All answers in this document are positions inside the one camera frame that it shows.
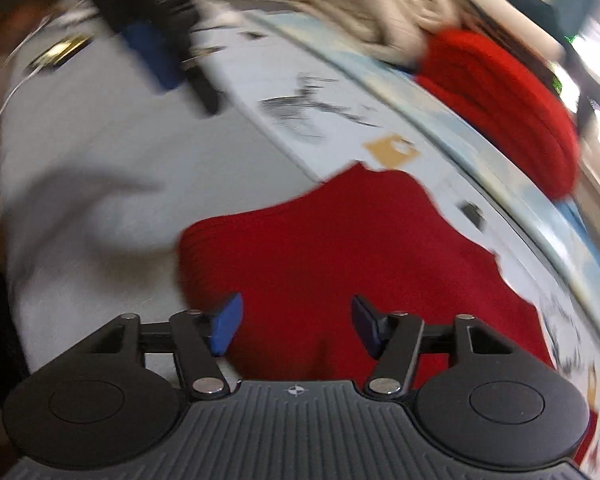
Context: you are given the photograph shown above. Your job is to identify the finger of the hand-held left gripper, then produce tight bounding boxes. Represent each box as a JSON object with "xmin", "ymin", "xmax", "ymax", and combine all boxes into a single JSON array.
[
  {"xmin": 121, "ymin": 22, "xmax": 185, "ymax": 95},
  {"xmin": 182, "ymin": 54, "xmax": 224, "ymax": 117}
]

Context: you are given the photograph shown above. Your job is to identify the red knitted sweater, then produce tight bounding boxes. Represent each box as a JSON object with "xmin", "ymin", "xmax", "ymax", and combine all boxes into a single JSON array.
[{"xmin": 179, "ymin": 162, "xmax": 597, "ymax": 463}]

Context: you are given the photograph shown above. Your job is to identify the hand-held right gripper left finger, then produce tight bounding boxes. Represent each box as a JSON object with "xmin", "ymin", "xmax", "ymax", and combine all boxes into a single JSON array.
[{"xmin": 80, "ymin": 293, "xmax": 244, "ymax": 402}]

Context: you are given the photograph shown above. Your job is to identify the light blue leaf-patterned blanket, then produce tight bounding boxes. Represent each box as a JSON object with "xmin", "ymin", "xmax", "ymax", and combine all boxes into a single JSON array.
[{"xmin": 250, "ymin": 7, "xmax": 600, "ymax": 311}]

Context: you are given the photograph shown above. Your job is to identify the beige fleece blanket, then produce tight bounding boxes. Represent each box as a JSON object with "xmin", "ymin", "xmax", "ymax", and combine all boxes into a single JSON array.
[{"xmin": 297, "ymin": 0, "xmax": 463, "ymax": 73}]

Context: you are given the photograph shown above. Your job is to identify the red folded blanket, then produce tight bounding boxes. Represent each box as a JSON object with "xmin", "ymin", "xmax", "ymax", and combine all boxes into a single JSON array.
[{"xmin": 414, "ymin": 29, "xmax": 582, "ymax": 202}]

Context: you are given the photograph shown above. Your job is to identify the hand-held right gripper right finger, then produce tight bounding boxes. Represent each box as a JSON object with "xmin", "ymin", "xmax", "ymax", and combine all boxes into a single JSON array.
[{"xmin": 351, "ymin": 296, "xmax": 523, "ymax": 397}]

